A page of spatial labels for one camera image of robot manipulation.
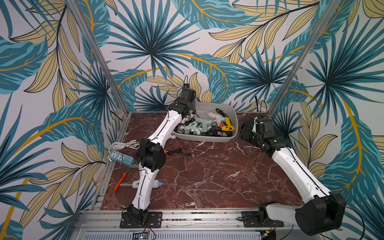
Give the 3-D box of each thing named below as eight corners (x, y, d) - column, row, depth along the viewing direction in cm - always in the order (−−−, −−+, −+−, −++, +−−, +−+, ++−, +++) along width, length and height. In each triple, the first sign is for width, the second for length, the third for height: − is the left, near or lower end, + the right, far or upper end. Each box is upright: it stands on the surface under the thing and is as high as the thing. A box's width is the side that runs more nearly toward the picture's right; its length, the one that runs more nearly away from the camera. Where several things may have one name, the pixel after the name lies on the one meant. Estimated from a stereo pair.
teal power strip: (108, 158, 95) (107, 156, 93) (113, 151, 98) (112, 149, 96) (131, 166, 92) (130, 164, 90) (136, 158, 95) (135, 156, 93)
